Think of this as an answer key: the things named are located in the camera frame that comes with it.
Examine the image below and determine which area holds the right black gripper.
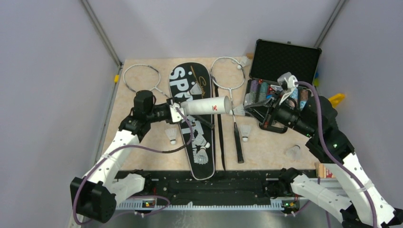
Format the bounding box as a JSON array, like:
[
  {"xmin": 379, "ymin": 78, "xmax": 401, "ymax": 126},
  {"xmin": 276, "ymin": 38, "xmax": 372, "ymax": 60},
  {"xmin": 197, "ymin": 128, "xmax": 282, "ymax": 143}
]
[{"xmin": 244, "ymin": 89, "xmax": 314, "ymax": 137}]

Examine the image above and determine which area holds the shuttlecock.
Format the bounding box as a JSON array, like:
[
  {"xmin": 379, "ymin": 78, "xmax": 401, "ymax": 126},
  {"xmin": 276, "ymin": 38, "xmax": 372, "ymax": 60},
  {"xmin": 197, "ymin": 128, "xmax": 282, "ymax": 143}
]
[
  {"xmin": 229, "ymin": 104, "xmax": 246, "ymax": 116},
  {"xmin": 237, "ymin": 56, "xmax": 252, "ymax": 69},
  {"xmin": 194, "ymin": 146, "xmax": 209, "ymax": 165},
  {"xmin": 188, "ymin": 83, "xmax": 203, "ymax": 95},
  {"xmin": 192, "ymin": 133, "xmax": 211, "ymax": 148},
  {"xmin": 240, "ymin": 125, "xmax": 251, "ymax": 142},
  {"xmin": 165, "ymin": 128, "xmax": 178, "ymax": 145}
]

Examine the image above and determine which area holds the white shuttlecock tube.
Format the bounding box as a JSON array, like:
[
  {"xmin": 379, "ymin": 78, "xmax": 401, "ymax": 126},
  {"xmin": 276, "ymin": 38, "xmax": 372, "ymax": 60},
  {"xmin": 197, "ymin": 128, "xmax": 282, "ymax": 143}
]
[{"xmin": 180, "ymin": 96, "xmax": 231, "ymax": 115}]

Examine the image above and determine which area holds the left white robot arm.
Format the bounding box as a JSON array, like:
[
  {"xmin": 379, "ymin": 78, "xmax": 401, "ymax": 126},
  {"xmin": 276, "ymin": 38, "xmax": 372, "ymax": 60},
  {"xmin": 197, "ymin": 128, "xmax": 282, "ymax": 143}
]
[{"xmin": 70, "ymin": 90, "xmax": 187, "ymax": 226}]

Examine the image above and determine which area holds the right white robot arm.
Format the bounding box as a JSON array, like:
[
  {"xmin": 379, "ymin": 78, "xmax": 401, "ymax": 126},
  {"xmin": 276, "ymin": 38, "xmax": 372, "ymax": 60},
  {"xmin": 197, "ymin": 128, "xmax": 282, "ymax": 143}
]
[{"xmin": 245, "ymin": 93, "xmax": 403, "ymax": 228}]

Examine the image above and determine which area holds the left white badminton racket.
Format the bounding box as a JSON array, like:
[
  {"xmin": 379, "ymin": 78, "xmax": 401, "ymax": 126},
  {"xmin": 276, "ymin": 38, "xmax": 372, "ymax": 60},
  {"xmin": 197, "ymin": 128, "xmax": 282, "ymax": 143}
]
[{"xmin": 122, "ymin": 64, "xmax": 215, "ymax": 130}]

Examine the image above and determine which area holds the white badminton racket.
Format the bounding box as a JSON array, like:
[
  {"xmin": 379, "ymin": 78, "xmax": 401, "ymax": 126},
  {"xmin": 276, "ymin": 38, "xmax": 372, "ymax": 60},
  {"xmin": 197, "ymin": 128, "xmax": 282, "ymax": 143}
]
[
  {"xmin": 122, "ymin": 64, "xmax": 215, "ymax": 130},
  {"xmin": 210, "ymin": 56, "xmax": 246, "ymax": 164}
]

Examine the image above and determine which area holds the right white badminton racket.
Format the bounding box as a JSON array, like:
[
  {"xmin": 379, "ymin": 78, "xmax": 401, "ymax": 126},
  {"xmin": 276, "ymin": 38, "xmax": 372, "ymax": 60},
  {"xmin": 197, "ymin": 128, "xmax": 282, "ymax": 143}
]
[{"xmin": 210, "ymin": 56, "xmax": 246, "ymax": 164}]

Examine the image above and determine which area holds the black racket bag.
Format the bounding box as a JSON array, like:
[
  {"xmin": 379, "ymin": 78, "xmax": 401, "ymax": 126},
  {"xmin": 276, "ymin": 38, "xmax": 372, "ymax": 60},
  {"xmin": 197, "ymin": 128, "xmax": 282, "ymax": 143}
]
[{"xmin": 169, "ymin": 62, "xmax": 215, "ymax": 181}]

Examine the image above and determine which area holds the shuttlecock on bag top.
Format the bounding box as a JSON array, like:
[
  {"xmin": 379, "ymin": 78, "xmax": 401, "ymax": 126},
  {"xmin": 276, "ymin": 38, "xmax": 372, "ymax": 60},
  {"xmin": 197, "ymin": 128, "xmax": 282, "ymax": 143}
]
[{"xmin": 188, "ymin": 83, "xmax": 203, "ymax": 95}]

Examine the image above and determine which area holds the black poker chip case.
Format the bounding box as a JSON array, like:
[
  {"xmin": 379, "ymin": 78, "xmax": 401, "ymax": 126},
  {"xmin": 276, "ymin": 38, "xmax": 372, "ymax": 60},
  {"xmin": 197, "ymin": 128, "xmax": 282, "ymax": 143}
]
[{"xmin": 243, "ymin": 39, "xmax": 322, "ymax": 134}]

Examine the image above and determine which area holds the shuttlecock at racket top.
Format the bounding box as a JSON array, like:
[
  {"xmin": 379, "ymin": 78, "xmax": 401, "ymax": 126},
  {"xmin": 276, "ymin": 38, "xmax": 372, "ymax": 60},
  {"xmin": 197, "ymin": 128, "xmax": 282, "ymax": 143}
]
[{"xmin": 237, "ymin": 56, "xmax": 252, "ymax": 69}]

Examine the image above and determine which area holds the translucent tube cap right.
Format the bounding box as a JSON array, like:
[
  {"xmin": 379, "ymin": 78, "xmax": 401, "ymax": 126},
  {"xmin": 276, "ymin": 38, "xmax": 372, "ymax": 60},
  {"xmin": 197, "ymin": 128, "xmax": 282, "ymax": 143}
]
[{"xmin": 285, "ymin": 145, "xmax": 301, "ymax": 161}]

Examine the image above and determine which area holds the yellow block at corner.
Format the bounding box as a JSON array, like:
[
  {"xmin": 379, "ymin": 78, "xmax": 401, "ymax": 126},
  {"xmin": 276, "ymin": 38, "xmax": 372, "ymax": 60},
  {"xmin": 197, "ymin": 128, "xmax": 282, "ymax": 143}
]
[{"xmin": 313, "ymin": 78, "xmax": 319, "ymax": 87}]

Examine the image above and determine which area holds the yellow plastic triangle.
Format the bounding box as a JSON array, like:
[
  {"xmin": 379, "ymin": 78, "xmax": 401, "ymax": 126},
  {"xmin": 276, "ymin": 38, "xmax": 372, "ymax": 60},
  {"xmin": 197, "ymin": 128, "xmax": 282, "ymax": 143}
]
[{"xmin": 328, "ymin": 93, "xmax": 345, "ymax": 108}]

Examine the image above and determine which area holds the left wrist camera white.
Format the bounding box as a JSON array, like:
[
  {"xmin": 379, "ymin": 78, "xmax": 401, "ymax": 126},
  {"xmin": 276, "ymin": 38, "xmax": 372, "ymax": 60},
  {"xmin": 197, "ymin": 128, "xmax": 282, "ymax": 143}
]
[{"xmin": 170, "ymin": 104, "xmax": 185, "ymax": 124}]

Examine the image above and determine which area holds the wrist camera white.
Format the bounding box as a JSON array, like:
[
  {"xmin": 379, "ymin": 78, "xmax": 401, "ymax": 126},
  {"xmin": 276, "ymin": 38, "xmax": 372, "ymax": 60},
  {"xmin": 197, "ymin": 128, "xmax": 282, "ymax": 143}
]
[
  {"xmin": 277, "ymin": 72, "xmax": 298, "ymax": 105},
  {"xmin": 170, "ymin": 104, "xmax": 185, "ymax": 124}
]

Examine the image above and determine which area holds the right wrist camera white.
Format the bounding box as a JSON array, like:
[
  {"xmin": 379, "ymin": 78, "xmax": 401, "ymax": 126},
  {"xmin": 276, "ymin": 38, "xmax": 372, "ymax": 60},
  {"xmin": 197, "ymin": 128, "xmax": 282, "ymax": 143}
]
[{"xmin": 277, "ymin": 72, "xmax": 298, "ymax": 105}]

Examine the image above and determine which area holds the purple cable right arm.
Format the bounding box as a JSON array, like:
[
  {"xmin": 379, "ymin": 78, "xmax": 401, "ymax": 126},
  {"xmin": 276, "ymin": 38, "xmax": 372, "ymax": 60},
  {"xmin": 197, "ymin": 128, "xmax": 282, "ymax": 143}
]
[{"xmin": 293, "ymin": 81, "xmax": 378, "ymax": 228}]

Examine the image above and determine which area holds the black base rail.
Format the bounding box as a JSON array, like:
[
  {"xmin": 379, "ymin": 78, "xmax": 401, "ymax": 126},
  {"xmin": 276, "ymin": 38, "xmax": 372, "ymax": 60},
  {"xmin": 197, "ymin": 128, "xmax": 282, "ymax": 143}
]
[{"xmin": 94, "ymin": 170, "xmax": 316, "ymax": 215}]

